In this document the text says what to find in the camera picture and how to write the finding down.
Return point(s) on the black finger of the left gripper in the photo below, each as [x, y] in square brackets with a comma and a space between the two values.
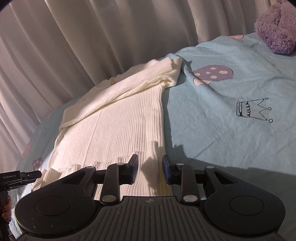
[17, 179]

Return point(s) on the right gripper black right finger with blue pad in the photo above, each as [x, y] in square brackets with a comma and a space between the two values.
[228, 204]

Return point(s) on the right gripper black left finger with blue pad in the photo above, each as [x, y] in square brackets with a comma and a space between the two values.
[69, 204]

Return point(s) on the cream ribbed knit sweater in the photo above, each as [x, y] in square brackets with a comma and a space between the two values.
[116, 119]

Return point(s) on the person's hand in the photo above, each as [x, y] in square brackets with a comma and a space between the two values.
[6, 210]

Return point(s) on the beige pleated curtain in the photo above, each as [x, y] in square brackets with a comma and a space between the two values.
[54, 51]

